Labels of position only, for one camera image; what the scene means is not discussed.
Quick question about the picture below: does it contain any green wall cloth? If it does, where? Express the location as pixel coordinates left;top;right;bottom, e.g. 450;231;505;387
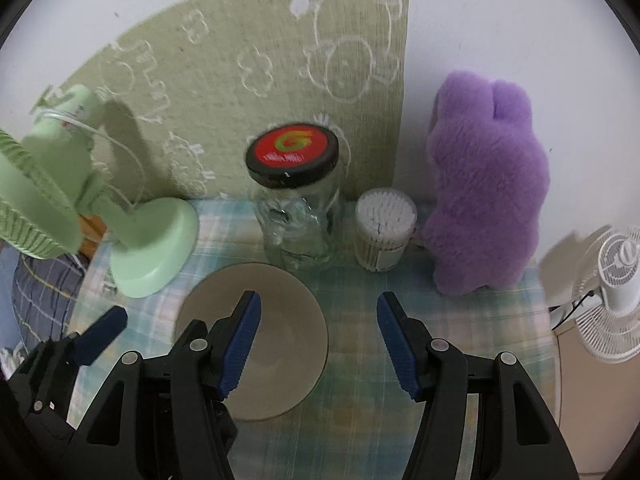
65;0;413;201

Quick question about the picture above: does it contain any black fan cable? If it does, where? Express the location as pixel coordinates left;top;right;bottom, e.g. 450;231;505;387
549;290;603;332

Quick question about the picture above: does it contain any beige cabinet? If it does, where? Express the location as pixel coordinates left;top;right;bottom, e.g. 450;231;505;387
552;305;640;473

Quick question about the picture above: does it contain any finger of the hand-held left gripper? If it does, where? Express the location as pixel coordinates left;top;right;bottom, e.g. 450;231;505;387
10;306;128;411

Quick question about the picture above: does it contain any floral ceramic bowl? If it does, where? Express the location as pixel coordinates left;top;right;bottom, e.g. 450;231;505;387
174;262;330;421

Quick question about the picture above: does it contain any glass jar black lid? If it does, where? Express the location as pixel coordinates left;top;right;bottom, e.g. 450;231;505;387
245;122;346;271

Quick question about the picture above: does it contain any green desk fan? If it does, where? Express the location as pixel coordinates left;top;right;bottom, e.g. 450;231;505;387
0;84;200;299

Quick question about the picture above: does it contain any white desk fan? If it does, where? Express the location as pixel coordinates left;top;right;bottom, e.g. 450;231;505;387
570;225;640;365

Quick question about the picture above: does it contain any purple plush toy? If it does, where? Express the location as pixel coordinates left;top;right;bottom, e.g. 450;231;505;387
420;71;551;296

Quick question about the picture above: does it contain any plaid tablecloth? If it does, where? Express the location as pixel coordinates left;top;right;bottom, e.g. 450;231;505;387
65;197;566;480

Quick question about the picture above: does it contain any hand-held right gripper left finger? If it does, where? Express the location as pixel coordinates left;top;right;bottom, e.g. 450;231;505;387
65;290;262;480

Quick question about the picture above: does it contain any cotton swab container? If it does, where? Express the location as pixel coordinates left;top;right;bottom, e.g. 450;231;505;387
354;188;418;273

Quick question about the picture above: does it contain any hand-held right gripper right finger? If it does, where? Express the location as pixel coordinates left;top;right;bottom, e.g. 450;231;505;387
377;291;571;480

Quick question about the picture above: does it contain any blue plaid cloth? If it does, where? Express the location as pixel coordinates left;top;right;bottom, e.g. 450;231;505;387
0;240;93;376

